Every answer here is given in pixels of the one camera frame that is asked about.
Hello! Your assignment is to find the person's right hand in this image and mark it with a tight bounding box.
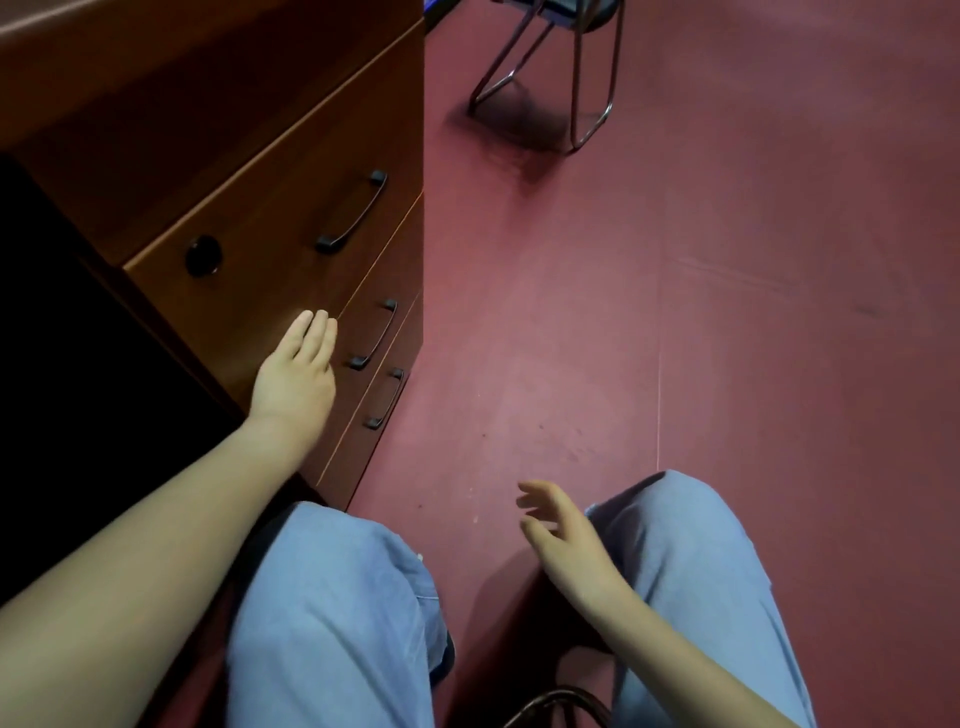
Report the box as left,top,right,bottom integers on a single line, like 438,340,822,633
515,479,635,624

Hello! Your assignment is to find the person's left hand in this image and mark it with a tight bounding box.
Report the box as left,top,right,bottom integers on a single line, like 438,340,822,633
247,308,339,451

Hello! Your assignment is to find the person's left forearm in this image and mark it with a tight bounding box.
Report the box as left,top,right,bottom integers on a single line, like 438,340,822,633
0,419,316,728

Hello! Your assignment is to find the person's right leg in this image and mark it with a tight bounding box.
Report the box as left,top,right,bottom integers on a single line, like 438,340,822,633
584,470,817,728

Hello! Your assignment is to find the person's leg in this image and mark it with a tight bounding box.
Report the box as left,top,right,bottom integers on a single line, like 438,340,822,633
224,502,457,728
584,470,817,728

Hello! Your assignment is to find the person's left leg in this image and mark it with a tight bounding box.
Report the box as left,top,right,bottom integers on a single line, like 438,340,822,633
224,502,457,728

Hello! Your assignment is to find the black seat cushion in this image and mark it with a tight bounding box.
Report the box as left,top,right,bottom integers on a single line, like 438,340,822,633
502,686,613,728

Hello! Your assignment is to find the round black cabinet lock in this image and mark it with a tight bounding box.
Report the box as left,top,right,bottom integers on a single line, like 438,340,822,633
185,234,224,279

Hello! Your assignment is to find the dark brown wooden cabinet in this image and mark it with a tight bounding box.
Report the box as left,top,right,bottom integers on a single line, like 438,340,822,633
0,0,427,511

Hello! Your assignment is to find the black drawer handle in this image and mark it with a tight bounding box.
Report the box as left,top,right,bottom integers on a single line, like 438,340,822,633
363,367,406,431
347,298,399,371

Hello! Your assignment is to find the curved cabinet handle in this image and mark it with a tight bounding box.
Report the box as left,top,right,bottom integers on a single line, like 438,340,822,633
314,170,389,255

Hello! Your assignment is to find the metal frame chair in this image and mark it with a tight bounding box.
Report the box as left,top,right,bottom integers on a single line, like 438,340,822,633
468,0,626,155

